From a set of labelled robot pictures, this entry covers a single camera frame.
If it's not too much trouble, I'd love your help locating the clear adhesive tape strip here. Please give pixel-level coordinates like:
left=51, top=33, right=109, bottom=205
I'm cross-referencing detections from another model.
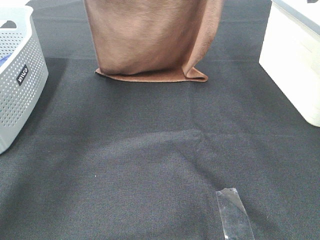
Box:
left=215, top=188, right=255, bottom=240

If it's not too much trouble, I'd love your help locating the black table cloth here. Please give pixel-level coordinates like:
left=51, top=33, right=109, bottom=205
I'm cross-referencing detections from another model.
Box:
left=0, top=0, right=320, bottom=240

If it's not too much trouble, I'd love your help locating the blue cloth in basket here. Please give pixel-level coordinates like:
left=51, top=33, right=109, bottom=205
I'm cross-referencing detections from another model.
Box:
left=0, top=53, right=12, bottom=66

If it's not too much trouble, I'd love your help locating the white plastic storage box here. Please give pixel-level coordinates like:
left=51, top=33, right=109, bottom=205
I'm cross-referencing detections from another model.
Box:
left=259, top=0, right=320, bottom=127

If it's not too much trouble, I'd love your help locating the brown microfibre towel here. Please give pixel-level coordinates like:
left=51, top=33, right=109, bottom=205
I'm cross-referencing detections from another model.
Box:
left=84, top=0, right=224, bottom=83

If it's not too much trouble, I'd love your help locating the grey perforated laundry basket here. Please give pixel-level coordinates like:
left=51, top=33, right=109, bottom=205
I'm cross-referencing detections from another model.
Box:
left=0, top=4, right=49, bottom=153

